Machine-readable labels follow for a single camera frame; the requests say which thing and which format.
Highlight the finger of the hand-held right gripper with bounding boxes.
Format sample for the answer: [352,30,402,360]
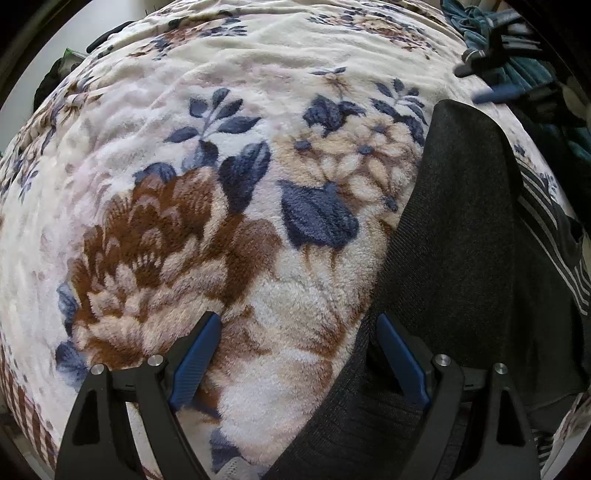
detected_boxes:
[454,45,542,78]
[473,83,560,105]

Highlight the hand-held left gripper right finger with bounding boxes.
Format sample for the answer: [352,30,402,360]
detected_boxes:
[376,314,542,480]

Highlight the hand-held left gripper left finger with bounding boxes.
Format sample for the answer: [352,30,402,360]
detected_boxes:
[54,311,223,480]

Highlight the black knit garment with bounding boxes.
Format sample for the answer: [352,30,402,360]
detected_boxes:
[265,99,588,480]

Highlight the teal velvet garment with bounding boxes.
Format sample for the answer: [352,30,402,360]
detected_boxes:
[441,0,591,160]

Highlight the striped dark garment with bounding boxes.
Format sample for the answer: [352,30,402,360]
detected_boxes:
[515,154,591,319]

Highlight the floral fleece blanket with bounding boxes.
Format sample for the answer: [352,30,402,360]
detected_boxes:
[0,0,591,480]

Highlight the dark cloth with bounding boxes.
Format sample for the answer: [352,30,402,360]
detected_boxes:
[34,55,86,113]

